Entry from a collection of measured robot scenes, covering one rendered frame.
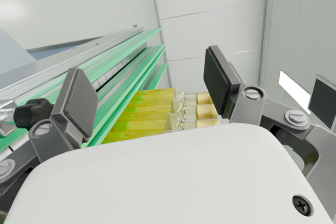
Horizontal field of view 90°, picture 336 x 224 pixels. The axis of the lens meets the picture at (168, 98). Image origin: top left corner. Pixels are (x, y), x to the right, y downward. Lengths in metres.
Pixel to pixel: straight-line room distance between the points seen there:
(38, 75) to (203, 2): 4.79
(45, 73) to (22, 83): 0.04
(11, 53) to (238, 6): 4.89
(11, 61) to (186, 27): 4.74
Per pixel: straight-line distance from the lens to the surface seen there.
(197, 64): 5.26
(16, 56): 0.50
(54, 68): 0.37
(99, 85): 0.46
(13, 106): 0.21
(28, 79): 0.34
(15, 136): 0.22
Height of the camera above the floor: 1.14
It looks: 13 degrees down
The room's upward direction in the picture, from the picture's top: 86 degrees clockwise
